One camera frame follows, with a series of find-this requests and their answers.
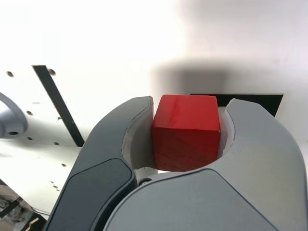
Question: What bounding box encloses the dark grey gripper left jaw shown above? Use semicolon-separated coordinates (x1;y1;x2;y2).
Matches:
45;96;155;231

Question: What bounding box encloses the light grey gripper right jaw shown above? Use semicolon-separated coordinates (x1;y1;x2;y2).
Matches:
103;97;305;231

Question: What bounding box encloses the red cube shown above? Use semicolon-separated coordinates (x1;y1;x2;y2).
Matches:
151;94;221;173

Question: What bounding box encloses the black tape square outline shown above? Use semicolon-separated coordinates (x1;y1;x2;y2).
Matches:
190;94;284;118

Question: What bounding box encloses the black tape strip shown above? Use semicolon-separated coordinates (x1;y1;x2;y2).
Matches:
32;64;85;148

